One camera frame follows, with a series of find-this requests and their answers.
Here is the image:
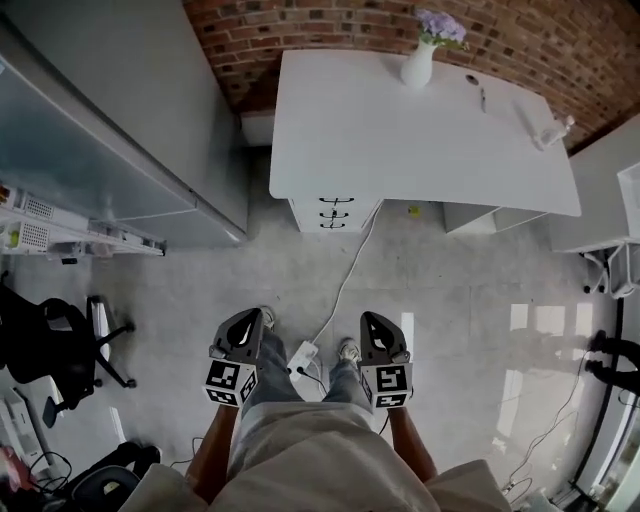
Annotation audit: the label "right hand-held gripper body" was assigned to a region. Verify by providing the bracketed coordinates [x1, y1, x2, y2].
[358, 349, 415, 411]

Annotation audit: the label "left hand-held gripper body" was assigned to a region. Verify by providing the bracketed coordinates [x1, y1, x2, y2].
[201, 348, 260, 411]

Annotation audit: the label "white desk drawer with keyhole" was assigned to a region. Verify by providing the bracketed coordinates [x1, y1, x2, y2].
[288, 196, 385, 212]

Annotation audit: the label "person's left forearm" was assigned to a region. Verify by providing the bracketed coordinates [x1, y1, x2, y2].
[185, 404, 242, 504]

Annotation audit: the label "person's right forearm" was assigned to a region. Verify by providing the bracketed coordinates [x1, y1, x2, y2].
[387, 407, 439, 485]

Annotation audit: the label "white low drawer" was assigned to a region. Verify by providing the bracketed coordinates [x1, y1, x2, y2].
[298, 219, 370, 235]

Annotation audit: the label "white middle drawer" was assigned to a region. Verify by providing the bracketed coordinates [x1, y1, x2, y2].
[294, 208, 377, 223]

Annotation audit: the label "white cubby bookcase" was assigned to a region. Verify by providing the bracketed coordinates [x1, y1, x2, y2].
[549, 114, 640, 254]

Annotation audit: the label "person's left leg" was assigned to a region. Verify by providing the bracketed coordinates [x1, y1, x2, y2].
[242, 327, 305, 420]

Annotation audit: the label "person's leg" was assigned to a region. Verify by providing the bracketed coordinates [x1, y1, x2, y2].
[321, 357, 375, 417]
[242, 327, 305, 420]

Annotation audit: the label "person's right leg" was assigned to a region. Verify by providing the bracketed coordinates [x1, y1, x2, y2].
[321, 357, 375, 417]

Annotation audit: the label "white power strip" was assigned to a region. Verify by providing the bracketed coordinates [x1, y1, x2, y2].
[286, 339, 319, 380]

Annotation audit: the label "person's beige shirt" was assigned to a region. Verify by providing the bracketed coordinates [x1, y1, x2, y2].
[117, 402, 507, 512]

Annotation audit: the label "black office chair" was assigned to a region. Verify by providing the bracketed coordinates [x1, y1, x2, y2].
[0, 283, 137, 430]

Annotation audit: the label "white shelf rack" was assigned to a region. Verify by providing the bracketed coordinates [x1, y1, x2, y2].
[0, 182, 167, 260]

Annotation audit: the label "black tripod stand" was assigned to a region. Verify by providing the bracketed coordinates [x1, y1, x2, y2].
[584, 329, 640, 390]

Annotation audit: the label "white swivel chair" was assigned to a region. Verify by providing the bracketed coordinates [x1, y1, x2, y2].
[579, 239, 640, 300]

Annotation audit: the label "white vase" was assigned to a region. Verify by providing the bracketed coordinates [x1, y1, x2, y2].
[399, 39, 434, 90]

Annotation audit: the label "purple flowers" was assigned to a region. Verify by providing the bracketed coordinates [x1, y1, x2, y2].
[415, 8, 470, 51]

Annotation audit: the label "black plug cable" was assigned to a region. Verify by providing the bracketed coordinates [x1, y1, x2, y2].
[294, 367, 331, 396]

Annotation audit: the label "white power cable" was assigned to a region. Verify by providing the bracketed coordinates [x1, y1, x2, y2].
[312, 198, 385, 347]

